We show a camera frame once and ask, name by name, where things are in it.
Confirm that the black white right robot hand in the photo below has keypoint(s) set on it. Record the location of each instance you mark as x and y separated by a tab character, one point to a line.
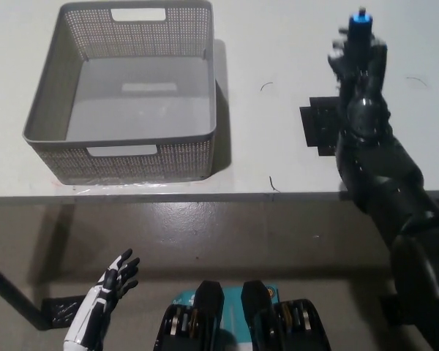
366	109

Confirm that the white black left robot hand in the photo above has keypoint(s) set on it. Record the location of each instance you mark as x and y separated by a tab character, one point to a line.
95	303

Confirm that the dark cylindrical electric screwdriver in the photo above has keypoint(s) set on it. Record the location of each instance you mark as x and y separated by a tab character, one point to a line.
360	40

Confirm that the black metal table leg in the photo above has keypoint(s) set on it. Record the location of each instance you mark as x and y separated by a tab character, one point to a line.
14	303

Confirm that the clear tape strip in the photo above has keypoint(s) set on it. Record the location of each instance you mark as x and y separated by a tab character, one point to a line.
109	184

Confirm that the grey perforated plastic basket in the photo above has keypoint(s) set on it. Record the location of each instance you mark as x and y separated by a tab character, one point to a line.
131	161

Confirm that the black square base plate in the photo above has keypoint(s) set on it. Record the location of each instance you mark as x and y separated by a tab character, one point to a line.
318	124

